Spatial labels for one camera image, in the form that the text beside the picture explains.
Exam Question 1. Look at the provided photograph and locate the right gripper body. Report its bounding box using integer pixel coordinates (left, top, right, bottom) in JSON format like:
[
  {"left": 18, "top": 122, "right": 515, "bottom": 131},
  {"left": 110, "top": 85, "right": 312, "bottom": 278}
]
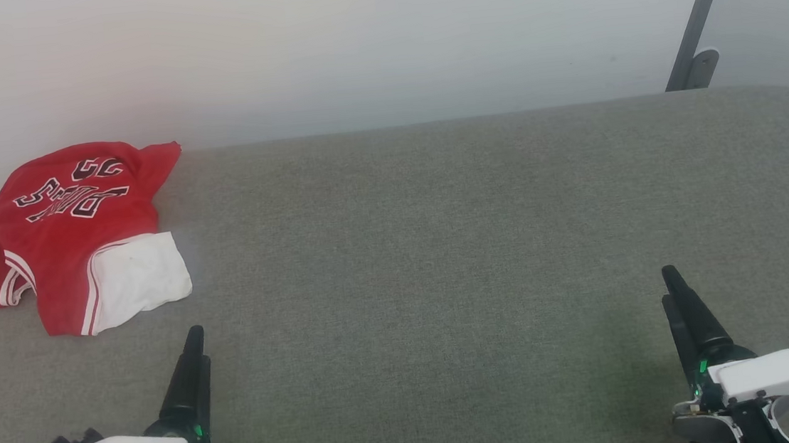
[{"left": 667, "top": 340, "right": 779, "bottom": 443}]

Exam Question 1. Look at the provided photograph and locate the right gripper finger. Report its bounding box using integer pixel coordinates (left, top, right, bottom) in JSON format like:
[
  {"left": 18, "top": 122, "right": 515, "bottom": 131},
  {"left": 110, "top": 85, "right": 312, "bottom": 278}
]
[
  {"left": 662, "top": 292, "right": 702, "bottom": 387},
  {"left": 663, "top": 261, "right": 734, "bottom": 362}
]

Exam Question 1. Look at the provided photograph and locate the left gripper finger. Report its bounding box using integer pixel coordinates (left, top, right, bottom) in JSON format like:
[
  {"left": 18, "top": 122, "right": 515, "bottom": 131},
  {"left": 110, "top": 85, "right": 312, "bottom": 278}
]
[
  {"left": 153, "top": 326, "right": 211, "bottom": 422},
  {"left": 192, "top": 356, "right": 218, "bottom": 439}
]

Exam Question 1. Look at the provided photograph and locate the red and white basketball jersey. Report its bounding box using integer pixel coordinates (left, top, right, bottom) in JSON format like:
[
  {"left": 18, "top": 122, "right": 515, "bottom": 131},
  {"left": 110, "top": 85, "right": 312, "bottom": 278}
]
[{"left": 0, "top": 134, "right": 198, "bottom": 344}]

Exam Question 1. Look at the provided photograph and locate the grey fabric sofa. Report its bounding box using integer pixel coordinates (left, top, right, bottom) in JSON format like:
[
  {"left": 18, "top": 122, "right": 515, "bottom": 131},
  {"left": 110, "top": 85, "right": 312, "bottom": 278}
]
[{"left": 0, "top": 81, "right": 789, "bottom": 443}]

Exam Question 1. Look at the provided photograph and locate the grey metal post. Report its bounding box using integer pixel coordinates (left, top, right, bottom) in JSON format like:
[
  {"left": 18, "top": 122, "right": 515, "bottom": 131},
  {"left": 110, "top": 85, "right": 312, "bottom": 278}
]
[{"left": 657, "top": 0, "right": 749, "bottom": 93}]

